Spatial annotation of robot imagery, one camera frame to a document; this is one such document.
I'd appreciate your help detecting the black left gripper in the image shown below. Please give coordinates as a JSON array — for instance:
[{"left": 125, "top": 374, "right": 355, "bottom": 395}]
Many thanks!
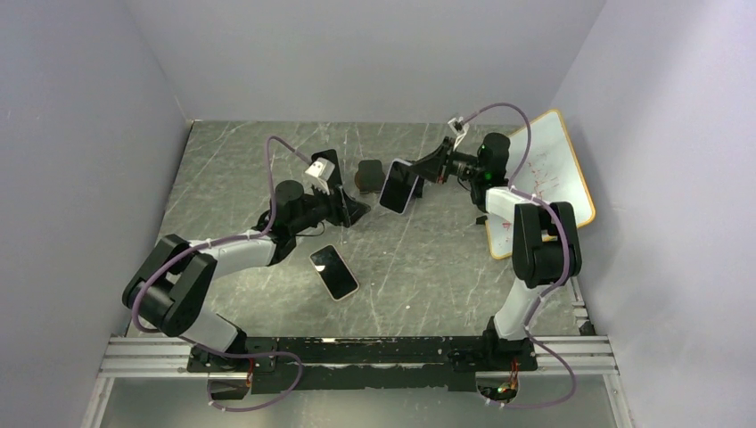
[{"left": 290, "top": 177, "right": 371, "bottom": 235}]

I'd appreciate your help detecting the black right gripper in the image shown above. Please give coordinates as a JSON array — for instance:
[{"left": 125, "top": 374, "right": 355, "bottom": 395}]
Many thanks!
[{"left": 407, "top": 136, "right": 484, "bottom": 185}]

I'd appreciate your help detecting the black phone grey case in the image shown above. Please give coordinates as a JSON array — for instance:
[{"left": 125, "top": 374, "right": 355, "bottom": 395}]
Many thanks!
[{"left": 311, "top": 149, "right": 343, "bottom": 188}]

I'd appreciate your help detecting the black phone lilac case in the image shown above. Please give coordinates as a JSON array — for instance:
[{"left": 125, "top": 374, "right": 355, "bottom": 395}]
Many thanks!
[{"left": 379, "top": 159, "right": 420, "bottom": 214}]

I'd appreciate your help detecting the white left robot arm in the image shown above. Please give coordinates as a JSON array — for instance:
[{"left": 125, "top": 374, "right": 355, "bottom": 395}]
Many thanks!
[{"left": 122, "top": 180, "right": 371, "bottom": 371}]

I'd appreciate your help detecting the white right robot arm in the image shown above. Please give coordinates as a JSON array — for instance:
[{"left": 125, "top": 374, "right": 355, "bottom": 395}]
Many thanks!
[{"left": 409, "top": 133, "right": 582, "bottom": 369}]

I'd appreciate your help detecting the black folding phone stand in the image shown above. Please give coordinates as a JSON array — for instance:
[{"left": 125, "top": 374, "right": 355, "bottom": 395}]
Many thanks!
[{"left": 411, "top": 177, "right": 425, "bottom": 199}]

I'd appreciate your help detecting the round wooden black phone stand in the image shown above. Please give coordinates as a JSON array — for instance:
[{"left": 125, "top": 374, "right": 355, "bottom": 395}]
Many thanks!
[{"left": 354, "top": 160, "right": 386, "bottom": 194}]

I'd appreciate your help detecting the black phone pink case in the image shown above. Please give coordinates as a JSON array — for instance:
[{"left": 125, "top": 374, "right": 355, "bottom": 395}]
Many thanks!
[{"left": 309, "top": 245, "right": 359, "bottom": 301}]

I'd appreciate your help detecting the yellow framed whiteboard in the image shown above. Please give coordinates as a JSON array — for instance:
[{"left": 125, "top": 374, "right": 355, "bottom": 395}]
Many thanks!
[{"left": 485, "top": 110, "right": 596, "bottom": 259}]

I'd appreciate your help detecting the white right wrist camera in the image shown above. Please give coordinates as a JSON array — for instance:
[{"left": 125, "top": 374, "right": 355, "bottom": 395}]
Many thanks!
[{"left": 448, "top": 117, "right": 469, "bottom": 149}]

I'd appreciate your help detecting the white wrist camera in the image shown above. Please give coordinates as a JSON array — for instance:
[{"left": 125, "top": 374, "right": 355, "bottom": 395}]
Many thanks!
[
  {"left": 304, "top": 158, "right": 335, "bottom": 194},
  {"left": 448, "top": 117, "right": 469, "bottom": 149}
]

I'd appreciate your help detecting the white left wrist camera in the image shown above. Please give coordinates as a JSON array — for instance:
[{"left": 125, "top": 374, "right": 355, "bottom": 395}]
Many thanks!
[{"left": 304, "top": 158, "right": 335, "bottom": 194}]

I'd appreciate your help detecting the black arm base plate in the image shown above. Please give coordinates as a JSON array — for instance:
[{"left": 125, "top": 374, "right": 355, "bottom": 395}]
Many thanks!
[{"left": 186, "top": 332, "right": 538, "bottom": 394}]

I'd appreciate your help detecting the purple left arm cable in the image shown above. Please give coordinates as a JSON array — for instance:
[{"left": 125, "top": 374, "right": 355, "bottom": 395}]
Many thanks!
[{"left": 130, "top": 136, "right": 305, "bottom": 414}]

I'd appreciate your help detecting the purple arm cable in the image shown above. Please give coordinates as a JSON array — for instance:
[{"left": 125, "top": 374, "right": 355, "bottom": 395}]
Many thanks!
[
  {"left": 130, "top": 136, "right": 305, "bottom": 414},
  {"left": 460, "top": 103, "right": 579, "bottom": 410}
]

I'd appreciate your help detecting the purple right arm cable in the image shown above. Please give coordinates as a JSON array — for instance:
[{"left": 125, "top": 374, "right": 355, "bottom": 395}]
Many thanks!
[{"left": 460, "top": 103, "right": 579, "bottom": 410}]

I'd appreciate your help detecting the aluminium frame rail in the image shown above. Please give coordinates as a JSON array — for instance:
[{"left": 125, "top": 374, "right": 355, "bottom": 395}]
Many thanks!
[{"left": 97, "top": 283, "right": 620, "bottom": 379}]

